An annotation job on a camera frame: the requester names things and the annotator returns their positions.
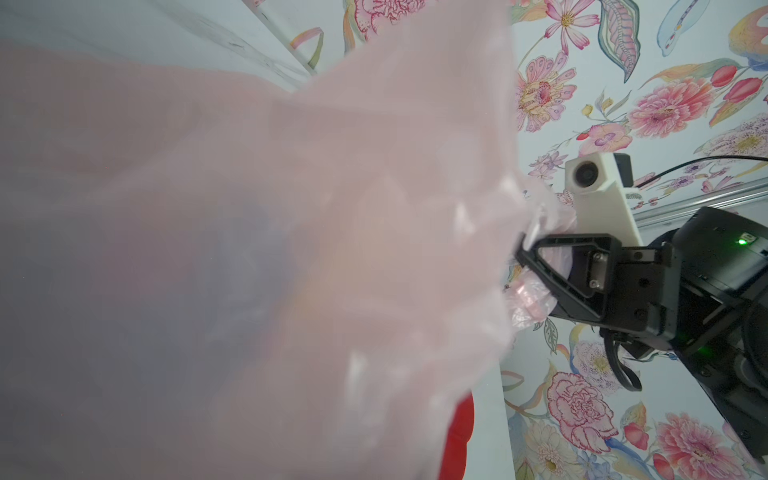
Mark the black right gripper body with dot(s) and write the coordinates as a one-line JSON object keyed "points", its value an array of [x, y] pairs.
{"points": [[630, 291]]}

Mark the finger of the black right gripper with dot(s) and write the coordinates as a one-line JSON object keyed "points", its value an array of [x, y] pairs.
{"points": [[582, 293]]}

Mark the pink plastic bag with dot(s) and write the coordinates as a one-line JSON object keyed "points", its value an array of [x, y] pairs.
{"points": [[206, 277]]}

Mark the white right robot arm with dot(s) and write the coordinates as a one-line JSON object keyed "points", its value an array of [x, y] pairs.
{"points": [[699, 291]]}

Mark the red flower-shaped plate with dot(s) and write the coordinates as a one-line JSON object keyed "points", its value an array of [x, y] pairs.
{"points": [[454, 461]]}

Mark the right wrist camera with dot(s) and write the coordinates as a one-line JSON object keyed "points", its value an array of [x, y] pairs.
{"points": [[601, 186]]}

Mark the aluminium frame post right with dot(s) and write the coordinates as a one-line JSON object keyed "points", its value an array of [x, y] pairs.
{"points": [[753, 191]]}

